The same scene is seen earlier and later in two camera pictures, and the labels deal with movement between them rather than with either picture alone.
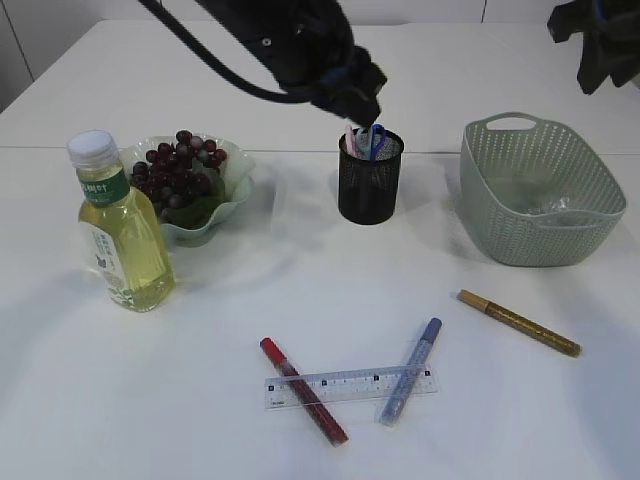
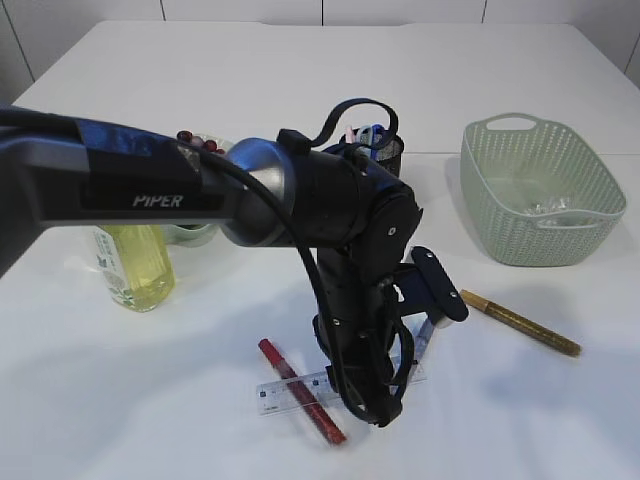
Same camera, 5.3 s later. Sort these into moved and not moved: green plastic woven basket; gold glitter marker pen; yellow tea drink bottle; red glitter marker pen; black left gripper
Moved: black left gripper
Not moved: red glitter marker pen; green plastic woven basket; yellow tea drink bottle; gold glitter marker pen
